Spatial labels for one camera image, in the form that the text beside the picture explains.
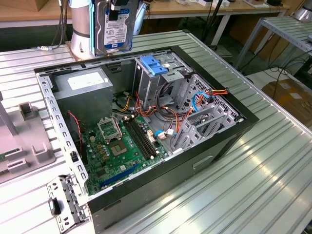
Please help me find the black cable bundle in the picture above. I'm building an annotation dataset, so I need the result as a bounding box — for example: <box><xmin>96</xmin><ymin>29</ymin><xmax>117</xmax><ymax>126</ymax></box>
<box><xmin>156</xmin><ymin>81</ymin><xmax>177</xmax><ymax>115</ymax></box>

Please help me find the blue expansion slot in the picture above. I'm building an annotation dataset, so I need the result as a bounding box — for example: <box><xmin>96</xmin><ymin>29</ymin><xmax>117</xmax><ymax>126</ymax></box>
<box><xmin>98</xmin><ymin>162</ymin><xmax>139</xmax><ymax>189</ymax></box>

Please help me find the black open PC case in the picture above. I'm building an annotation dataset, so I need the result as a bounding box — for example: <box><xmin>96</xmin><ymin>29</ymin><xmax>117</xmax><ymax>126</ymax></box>
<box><xmin>33</xmin><ymin>45</ymin><xmax>259</xmax><ymax>232</ymax></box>

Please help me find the grey power supply unit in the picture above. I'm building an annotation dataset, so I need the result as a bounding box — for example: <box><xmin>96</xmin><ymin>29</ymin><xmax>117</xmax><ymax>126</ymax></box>
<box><xmin>52</xmin><ymin>67</ymin><xmax>114</xmax><ymax>122</ymax></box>

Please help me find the grey parts rack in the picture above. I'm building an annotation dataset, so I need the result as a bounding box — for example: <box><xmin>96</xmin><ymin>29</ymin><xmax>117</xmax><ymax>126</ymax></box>
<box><xmin>0</xmin><ymin>91</ymin><xmax>58</xmax><ymax>185</ymax></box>

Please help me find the silver disk bay cage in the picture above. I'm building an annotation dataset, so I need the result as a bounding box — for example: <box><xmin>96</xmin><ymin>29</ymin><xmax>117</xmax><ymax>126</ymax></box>
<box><xmin>170</xmin><ymin>74</ymin><xmax>245</xmax><ymax>156</ymax></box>

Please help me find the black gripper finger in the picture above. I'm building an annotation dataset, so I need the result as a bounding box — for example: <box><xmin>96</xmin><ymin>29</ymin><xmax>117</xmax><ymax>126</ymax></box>
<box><xmin>109</xmin><ymin>0</ymin><xmax>129</xmax><ymax>21</ymax></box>

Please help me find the blue data wire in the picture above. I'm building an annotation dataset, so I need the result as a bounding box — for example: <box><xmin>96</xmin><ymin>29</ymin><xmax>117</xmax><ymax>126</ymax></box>
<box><xmin>191</xmin><ymin>90</ymin><xmax>213</xmax><ymax>113</ymax></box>

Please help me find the long wooden desk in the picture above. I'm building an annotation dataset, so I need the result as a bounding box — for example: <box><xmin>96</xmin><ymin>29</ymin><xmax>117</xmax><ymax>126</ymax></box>
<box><xmin>0</xmin><ymin>0</ymin><xmax>291</xmax><ymax>47</ymax></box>

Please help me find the black case fan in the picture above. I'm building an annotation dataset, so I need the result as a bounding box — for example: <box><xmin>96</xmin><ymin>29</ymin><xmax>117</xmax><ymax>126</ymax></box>
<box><xmin>65</xmin><ymin>111</ymin><xmax>88</xmax><ymax>164</ymax></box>

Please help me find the short blue wire white plug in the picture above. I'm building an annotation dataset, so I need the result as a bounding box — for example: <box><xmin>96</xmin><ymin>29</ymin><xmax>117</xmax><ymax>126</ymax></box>
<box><xmin>154</xmin><ymin>130</ymin><xmax>177</xmax><ymax>140</ymax></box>

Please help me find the yellow black wire bundle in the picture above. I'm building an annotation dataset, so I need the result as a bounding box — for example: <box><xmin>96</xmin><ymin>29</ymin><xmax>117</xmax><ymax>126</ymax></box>
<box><xmin>114</xmin><ymin>92</ymin><xmax>134</xmax><ymax>113</ymax></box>

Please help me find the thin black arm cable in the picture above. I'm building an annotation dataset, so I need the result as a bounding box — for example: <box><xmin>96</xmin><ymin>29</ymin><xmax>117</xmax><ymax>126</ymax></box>
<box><xmin>36</xmin><ymin>0</ymin><xmax>71</xmax><ymax>52</ymax></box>

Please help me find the green motherboard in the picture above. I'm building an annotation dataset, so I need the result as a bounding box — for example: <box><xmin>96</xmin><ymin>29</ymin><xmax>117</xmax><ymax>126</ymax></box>
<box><xmin>81</xmin><ymin>114</ymin><xmax>169</xmax><ymax>195</ymax></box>

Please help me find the black RAM slot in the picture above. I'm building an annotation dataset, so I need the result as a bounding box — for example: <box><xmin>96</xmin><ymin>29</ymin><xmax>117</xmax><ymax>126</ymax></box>
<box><xmin>123</xmin><ymin>118</ymin><xmax>152</xmax><ymax>161</ymax></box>
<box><xmin>130</xmin><ymin>117</ymin><xmax>158</xmax><ymax>158</ymax></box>

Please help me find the red black fan wire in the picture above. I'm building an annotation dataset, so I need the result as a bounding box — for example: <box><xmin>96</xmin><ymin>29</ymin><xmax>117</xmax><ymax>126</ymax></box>
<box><xmin>67</xmin><ymin>111</ymin><xmax>85</xmax><ymax>147</ymax></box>

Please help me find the CPU socket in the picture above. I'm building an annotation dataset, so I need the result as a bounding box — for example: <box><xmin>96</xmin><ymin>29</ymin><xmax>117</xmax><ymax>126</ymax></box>
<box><xmin>109</xmin><ymin>140</ymin><xmax>132</xmax><ymax>158</ymax></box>

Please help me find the black tripod stand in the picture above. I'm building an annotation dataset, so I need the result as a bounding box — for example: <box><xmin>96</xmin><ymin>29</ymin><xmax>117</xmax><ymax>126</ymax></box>
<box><xmin>201</xmin><ymin>0</ymin><xmax>225</xmax><ymax>47</ymax></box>

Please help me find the blue plastic drive latch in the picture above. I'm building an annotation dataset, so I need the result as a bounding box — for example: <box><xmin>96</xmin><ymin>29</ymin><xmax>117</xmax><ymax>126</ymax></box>
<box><xmin>140</xmin><ymin>56</ymin><xmax>169</xmax><ymax>77</ymax></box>

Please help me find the orange red wire bundle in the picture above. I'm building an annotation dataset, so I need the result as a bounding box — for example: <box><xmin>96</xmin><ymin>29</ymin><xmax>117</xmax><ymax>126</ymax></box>
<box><xmin>135</xmin><ymin>92</ymin><xmax>182</xmax><ymax>137</ymax></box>

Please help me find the metal socket cover frame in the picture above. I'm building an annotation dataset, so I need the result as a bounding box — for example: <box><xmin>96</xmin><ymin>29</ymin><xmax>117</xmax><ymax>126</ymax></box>
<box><xmin>97</xmin><ymin>116</ymin><xmax>122</xmax><ymax>143</ymax></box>

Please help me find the hard disk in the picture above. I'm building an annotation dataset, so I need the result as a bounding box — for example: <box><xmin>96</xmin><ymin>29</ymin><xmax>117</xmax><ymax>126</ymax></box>
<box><xmin>89</xmin><ymin>0</ymin><xmax>136</xmax><ymax>56</ymax></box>

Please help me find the orange yellow power wire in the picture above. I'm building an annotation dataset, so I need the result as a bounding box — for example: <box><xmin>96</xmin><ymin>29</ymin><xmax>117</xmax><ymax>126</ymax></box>
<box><xmin>174</xmin><ymin>87</ymin><xmax>230</xmax><ymax>144</ymax></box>

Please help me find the green RAM stick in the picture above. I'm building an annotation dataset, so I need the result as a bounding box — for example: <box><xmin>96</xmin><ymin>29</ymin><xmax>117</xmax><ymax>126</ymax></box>
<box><xmin>0</xmin><ymin>148</ymin><xmax>20</xmax><ymax>163</ymax></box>

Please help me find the silver optical drive cage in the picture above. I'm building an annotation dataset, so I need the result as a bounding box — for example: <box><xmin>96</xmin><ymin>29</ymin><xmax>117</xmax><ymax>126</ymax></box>
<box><xmin>133</xmin><ymin>52</ymin><xmax>194</xmax><ymax>109</ymax></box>

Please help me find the silver expansion slot bracket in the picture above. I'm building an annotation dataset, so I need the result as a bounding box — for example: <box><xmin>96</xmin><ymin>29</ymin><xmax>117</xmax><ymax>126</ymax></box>
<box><xmin>46</xmin><ymin>173</ymin><xmax>90</xmax><ymax>232</ymax></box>

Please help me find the cardboard box with labels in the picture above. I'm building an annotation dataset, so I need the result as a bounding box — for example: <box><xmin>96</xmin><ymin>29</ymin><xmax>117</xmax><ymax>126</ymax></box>
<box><xmin>261</xmin><ymin>78</ymin><xmax>312</xmax><ymax>124</ymax></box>

